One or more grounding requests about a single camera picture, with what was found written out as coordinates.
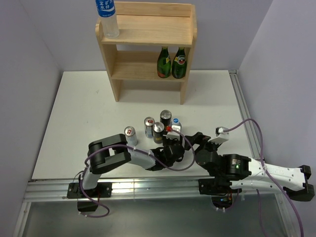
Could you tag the black can front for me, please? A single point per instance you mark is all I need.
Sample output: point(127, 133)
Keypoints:
point(158, 130)

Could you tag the water bottle blue label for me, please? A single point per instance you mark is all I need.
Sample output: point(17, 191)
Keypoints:
point(176, 124)
point(107, 12)

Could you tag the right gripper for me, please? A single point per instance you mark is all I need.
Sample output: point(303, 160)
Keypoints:
point(200, 139)

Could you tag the green glass bottle right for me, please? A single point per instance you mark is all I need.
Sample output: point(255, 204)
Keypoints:
point(179, 64)

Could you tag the wooden two-tier shelf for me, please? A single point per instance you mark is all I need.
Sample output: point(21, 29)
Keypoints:
point(145, 27)

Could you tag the silver can middle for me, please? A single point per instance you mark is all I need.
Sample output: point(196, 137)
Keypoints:
point(148, 126)

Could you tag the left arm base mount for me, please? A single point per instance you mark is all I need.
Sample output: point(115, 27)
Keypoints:
point(102, 190)

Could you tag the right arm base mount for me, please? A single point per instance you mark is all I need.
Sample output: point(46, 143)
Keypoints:
point(223, 196)

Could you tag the green glass bottle left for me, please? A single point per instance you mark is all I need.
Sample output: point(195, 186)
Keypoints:
point(164, 63)

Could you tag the green glass bottle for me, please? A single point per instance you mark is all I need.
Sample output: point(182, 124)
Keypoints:
point(164, 63)
point(179, 64)

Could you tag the silver can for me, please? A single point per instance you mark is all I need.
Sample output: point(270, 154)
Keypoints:
point(148, 126)
point(130, 135)

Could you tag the aluminium side rail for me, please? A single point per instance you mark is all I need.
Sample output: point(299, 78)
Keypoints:
point(253, 141)

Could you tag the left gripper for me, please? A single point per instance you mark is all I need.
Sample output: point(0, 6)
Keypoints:
point(165, 138)

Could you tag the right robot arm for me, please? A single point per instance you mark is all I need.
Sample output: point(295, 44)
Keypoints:
point(233, 173)

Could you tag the black can rear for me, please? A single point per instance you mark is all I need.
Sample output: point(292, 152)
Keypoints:
point(165, 117)

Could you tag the silver can front left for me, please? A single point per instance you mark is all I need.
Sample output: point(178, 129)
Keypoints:
point(130, 135)

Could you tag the black can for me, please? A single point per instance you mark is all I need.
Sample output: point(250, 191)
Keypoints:
point(158, 130)
point(165, 117)

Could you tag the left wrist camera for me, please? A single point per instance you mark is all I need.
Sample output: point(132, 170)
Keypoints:
point(173, 132)

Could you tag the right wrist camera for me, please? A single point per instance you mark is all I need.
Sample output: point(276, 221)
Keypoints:
point(222, 135)

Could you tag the aluminium front rail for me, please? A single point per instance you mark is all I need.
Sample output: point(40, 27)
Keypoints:
point(170, 187)

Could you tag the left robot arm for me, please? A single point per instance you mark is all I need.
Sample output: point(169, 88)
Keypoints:
point(109, 153)

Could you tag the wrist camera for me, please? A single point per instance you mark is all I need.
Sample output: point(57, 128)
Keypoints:
point(222, 135)
point(173, 132)

